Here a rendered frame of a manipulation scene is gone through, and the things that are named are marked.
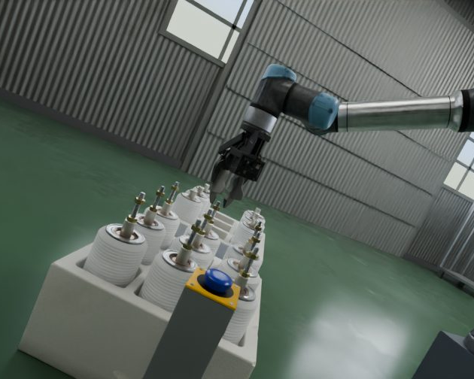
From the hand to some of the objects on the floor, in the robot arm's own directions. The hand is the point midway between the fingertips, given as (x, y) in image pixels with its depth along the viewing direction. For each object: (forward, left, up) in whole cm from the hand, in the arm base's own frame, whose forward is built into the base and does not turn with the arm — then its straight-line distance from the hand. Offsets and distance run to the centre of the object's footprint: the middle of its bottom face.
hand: (218, 199), depth 86 cm
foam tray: (+5, +11, -34) cm, 36 cm away
